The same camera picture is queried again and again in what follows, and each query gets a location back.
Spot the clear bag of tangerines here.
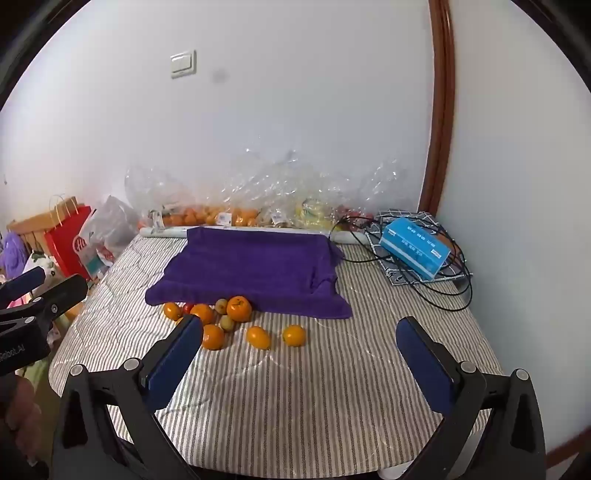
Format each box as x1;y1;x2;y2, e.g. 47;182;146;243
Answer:
124;164;201;229

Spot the large orange with stem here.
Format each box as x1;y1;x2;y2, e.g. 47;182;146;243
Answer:
226;295;253;323

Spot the white paper roll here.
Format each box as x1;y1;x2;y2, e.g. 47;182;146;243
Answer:
140;225;372;246

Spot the clear bag of small oranges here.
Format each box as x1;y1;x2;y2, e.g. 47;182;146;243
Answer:
196;150;266;228

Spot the clear bag of yellow fruit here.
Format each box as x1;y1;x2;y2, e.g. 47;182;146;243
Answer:
259;152;338;229

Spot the black cable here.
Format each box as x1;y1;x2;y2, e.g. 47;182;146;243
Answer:
329;215;474;311

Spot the white floral cloth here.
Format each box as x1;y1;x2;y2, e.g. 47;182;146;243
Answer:
23;251;61;278

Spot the red paper bag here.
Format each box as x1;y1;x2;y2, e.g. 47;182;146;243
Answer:
44;196;95;282

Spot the clear bag of red fruit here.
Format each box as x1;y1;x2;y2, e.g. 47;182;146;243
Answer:
332;159;411;228

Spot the white light switch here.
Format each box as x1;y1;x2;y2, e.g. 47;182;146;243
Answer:
170;50;197;79

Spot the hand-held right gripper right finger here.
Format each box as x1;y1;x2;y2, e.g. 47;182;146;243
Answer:
396;316;548;480

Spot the white plastic bag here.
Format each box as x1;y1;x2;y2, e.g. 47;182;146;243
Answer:
78;196;141;282

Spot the person's left hand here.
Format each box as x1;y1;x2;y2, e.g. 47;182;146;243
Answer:
0;376;44;462

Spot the dark checked cloth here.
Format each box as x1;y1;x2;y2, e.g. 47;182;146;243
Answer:
365;210;467;287

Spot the blue tissue box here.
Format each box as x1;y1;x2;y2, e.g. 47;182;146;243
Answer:
379;217;452;281

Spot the brown wooden door frame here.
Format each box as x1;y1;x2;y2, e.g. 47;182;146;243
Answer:
418;0;458;217

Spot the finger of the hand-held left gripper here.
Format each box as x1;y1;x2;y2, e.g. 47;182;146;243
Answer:
0;267;47;306
0;275;88;337

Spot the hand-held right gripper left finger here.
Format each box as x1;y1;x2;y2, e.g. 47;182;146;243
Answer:
53;315;204;480

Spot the purple towel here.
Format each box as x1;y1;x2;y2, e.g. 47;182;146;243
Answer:
145;226;354;320

